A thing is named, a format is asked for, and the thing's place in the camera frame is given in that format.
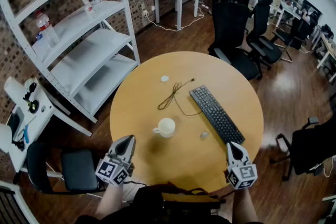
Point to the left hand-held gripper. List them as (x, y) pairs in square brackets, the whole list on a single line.
[(112, 169)]

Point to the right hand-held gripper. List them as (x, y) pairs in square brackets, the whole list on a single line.
[(242, 175)]

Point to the small grey item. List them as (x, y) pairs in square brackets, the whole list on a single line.
[(204, 135)]

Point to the white cup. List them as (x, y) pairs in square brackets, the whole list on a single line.
[(166, 127)]

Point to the person's left forearm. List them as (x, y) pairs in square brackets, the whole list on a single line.
[(109, 200)]

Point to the person's right forearm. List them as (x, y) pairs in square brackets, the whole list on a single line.
[(245, 207)]

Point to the black keyboard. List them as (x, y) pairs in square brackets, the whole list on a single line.
[(216, 114)]

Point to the black cushioned chair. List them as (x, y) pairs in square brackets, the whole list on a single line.
[(77, 169)]

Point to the person's dark clothing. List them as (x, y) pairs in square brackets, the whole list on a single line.
[(168, 207)]

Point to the black armrest office chair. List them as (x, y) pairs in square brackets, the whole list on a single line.
[(312, 149)]

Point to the crumpled white paper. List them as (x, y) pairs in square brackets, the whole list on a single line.
[(165, 78)]

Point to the white side desk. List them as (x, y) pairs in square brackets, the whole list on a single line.
[(39, 115)]

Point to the blue tool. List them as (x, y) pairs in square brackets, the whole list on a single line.
[(26, 134)]

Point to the black desk device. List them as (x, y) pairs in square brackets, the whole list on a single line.
[(32, 102)]

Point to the white metal shelf rack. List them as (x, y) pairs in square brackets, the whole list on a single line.
[(86, 39)]

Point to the large black office chair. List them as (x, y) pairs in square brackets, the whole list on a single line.
[(231, 34)]

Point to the black cantilever chair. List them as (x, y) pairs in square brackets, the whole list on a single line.
[(296, 34)]

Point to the white office desk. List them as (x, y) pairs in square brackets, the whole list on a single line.
[(326, 49)]

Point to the large red label bottle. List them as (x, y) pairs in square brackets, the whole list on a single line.
[(47, 30)]

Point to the small red label bottle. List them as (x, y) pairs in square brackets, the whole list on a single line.
[(88, 6)]

